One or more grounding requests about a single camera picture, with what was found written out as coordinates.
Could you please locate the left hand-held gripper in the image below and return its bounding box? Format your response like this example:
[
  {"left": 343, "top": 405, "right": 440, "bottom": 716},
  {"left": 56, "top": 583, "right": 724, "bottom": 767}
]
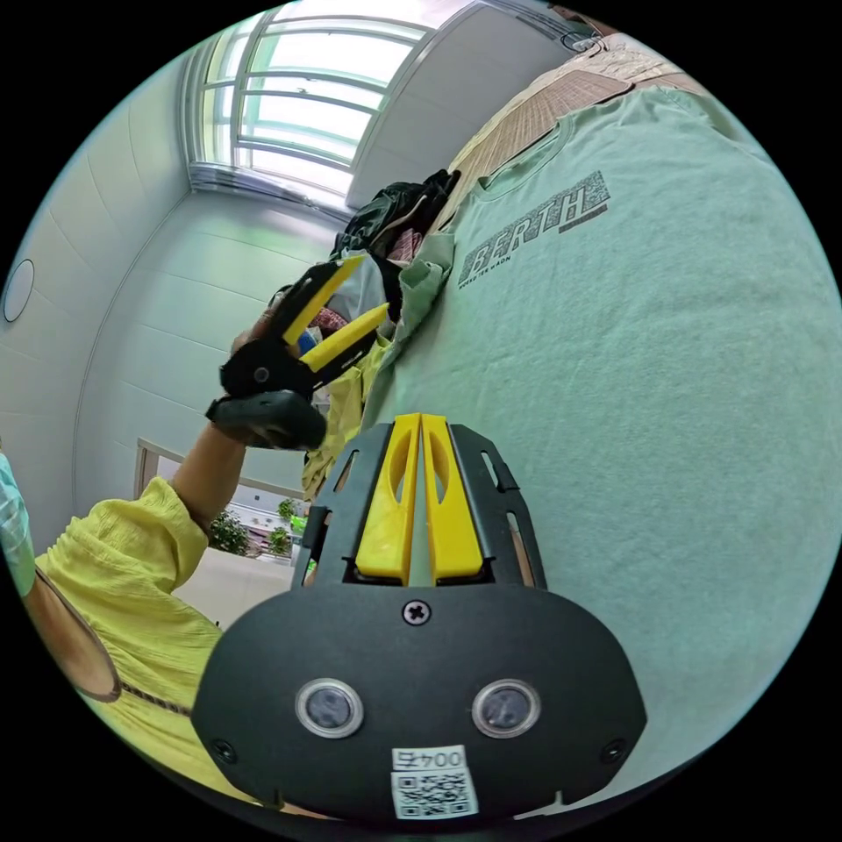
[{"left": 205, "top": 256, "right": 390, "bottom": 453}]

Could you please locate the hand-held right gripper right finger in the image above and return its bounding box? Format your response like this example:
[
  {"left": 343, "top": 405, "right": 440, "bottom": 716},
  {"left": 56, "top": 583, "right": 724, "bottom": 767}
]
[{"left": 421, "top": 414, "right": 486, "bottom": 585}]

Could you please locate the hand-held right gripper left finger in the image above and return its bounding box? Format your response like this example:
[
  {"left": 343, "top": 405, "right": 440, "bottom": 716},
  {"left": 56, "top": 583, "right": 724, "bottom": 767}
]
[{"left": 355, "top": 412, "right": 421, "bottom": 585}]

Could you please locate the cyan t-shirt with print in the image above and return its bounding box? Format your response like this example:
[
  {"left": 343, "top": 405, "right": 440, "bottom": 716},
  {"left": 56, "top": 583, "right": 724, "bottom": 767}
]
[{"left": 358, "top": 85, "right": 842, "bottom": 801}]

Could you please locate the person's left forearm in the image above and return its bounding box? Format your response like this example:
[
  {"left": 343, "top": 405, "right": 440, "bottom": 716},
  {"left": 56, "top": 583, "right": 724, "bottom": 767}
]
[{"left": 170, "top": 424, "right": 250, "bottom": 547}]

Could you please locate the person's left hand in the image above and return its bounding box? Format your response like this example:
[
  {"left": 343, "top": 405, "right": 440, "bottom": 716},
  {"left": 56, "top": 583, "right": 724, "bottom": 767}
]
[{"left": 230, "top": 299, "right": 279, "bottom": 350}]

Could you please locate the green potted plant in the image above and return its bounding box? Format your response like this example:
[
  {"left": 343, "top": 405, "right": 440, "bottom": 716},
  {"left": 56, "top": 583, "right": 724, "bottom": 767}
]
[
  {"left": 209, "top": 510, "right": 253, "bottom": 558},
  {"left": 267, "top": 497, "right": 298, "bottom": 557}
]

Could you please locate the pile of clothes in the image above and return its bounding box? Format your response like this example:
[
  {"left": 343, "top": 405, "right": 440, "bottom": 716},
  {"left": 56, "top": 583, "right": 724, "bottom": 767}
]
[{"left": 301, "top": 168, "right": 463, "bottom": 503}]

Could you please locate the person's body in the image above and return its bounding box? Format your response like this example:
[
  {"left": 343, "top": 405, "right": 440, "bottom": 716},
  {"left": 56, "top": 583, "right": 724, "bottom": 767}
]
[{"left": 0, "top": 446, "right": 284, "bottom": 811}]

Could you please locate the bed with woven mat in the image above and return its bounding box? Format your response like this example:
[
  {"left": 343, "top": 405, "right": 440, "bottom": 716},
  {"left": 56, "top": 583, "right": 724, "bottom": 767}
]
[{"left": 431, "top": 10, "right": 715, "bottom": 232}]

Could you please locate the round white ceiling lamp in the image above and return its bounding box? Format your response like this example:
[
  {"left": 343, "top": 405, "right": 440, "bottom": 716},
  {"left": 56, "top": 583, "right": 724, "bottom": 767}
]
[{"left": 2, "top": 258, "right": 36, "bottom": 325}]

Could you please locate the window with white frame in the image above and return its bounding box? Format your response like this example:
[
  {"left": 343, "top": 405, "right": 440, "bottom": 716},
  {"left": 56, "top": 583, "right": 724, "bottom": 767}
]
[{"left": 186, "top": 0, "right": 476, "bottom": 213}]

